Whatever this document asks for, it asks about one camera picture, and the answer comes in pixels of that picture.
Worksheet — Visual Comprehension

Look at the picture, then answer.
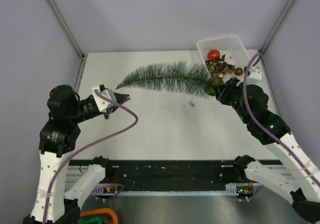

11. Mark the small green christmas tree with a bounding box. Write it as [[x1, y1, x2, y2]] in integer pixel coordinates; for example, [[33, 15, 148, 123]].
[[116, 61, 215, 99]]

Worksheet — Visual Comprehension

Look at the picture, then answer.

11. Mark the brown ribbon bow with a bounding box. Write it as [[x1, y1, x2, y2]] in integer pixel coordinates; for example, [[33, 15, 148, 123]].
[[205, 55, 236, 76]]

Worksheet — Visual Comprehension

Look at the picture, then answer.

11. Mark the green bin lid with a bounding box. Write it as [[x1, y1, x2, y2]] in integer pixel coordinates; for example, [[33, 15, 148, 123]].
[[78, 216, 111, 224]]

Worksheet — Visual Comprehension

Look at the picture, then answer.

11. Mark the white plastic basket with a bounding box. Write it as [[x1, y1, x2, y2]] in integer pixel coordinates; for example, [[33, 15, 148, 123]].
[[196, 35, 249, 82]]

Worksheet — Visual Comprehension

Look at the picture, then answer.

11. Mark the brown bauble right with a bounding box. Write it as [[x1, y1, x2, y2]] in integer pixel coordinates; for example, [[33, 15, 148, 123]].
[[235, 68, 244, 76]]

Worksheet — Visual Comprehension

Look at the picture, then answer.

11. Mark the red glitter bauble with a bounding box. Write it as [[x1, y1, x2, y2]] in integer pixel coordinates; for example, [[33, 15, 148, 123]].
[[207, 49, 221, 61]]

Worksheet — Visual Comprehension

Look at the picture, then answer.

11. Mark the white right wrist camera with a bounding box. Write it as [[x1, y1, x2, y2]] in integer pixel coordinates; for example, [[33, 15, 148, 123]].
[[246, 68, 262, 85]]

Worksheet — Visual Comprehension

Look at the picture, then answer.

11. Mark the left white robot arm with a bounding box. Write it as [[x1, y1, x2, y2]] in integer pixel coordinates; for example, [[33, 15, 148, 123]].
[[23, 85, 134, 223]]

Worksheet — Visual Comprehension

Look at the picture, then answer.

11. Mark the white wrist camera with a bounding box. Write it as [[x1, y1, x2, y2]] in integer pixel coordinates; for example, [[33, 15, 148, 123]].
[[246, 68, 262, 85], [92, 85, 117, 113]]

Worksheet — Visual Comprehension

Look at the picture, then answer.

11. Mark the orange bin rim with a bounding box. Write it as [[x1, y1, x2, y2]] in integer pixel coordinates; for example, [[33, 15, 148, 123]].
[[80, 208, 119, 224]]

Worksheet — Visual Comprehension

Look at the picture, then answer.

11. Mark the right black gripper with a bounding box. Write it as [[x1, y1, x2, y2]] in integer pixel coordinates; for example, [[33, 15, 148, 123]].
[[213, 77, 251, 124]]

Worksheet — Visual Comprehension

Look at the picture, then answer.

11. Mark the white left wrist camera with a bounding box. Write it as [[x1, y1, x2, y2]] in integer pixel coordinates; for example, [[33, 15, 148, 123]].
[[92, 85, 117, 113]]

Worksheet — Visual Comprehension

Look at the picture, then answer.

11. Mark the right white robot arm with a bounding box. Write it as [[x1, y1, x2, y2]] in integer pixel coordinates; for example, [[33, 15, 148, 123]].
[[209, 77, 320, 223]]

